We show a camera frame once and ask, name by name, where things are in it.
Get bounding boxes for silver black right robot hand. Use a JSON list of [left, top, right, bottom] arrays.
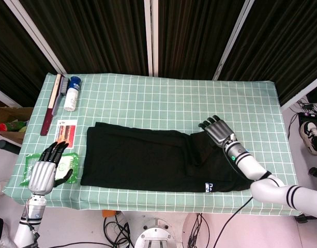
[[198, 115, 238, 149]]

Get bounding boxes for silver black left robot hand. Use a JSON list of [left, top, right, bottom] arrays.
[[28, 141, 73, 196]]

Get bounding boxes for green plastic packet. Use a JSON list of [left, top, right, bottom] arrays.
[[20, 152, 79, 187]]

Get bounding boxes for black t-shirt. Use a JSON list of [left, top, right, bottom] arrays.
[[80, 121, 253, 194]]

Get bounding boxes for round white robot base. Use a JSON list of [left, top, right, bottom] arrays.
[[134, 216, 184, 248]]

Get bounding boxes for black cylinder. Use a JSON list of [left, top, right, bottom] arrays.
[[0, 139, 21, 155]]

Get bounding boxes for printed photo card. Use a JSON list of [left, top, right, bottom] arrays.
[[53, 119, 79, 150]]

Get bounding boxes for green checked tablecloth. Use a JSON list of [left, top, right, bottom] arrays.
[[2, 72, 304, 216]]

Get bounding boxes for green snack bag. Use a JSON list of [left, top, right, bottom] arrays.
[[5, 120, 29, 133]]

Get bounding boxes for maroon cream long flat stick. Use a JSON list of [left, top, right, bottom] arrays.
[[40, 74, 64, 136]]

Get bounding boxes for brown cardboard box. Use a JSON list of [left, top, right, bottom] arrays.
[[0, 97, 34, 145]]

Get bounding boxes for orange block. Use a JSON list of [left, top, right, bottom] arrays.
[[101, 209, 117, 219]]

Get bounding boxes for grey brush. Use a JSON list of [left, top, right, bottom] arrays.
[[51, 76, 70, 116]]

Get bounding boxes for white bottle blue cap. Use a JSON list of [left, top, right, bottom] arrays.
[[64, 76, 81, 112]]

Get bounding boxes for white black sneaker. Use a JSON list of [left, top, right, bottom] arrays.
[[298, 121, 317, 156]]

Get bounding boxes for black electronic box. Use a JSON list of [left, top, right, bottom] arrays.
[[298, 112, 317, 124]]

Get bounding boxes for dark pleated curtain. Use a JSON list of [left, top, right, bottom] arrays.
[[158, 0, 246, 80], [220, 0, 317, 106], [18, 0, 148, 75], [0, 0, 57, 106]]

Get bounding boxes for tangled black floor cables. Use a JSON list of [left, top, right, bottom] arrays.
[[289, 99, 317, 142]]

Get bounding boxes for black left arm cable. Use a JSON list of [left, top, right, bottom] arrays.
[[31, 227, 107, 248]]

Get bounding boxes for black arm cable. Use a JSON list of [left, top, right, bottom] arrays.
[[216, 196, 254, 248], [31, 227, 107, 248]]

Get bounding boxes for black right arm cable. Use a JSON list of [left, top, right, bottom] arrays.
[[216, 196, 254, 248]]

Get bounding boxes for white frame post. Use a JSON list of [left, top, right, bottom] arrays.
[[280, 73, 317, 112], [212, 0, 254, 80], [0, 85, 21, 108], [4, 0, 67, 74], [144, 0, 159, 77]]

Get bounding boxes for black floor cable bundle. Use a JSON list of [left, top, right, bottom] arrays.
[[103, 210, 135, 248]]

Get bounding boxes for black hanging cable bundle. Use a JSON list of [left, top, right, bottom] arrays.
[[188, 213, 209, 248]]

